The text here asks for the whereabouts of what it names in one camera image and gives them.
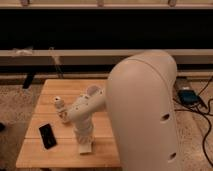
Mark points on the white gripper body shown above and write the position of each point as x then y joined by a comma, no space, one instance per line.
83,133

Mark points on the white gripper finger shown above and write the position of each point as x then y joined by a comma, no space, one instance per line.
90,143
80,145

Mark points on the white rectangular sponge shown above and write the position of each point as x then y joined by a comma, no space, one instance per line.
85,150

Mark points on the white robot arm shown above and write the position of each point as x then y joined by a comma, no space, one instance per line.
138,100

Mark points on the black smartphone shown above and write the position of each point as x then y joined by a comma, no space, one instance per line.
47,136

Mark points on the black bench leg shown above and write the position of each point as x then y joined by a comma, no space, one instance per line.
28,80

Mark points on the long wooden bench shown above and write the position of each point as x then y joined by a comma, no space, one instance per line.
199,60

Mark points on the blue power adapter box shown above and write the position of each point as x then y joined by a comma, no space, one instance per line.
188,96

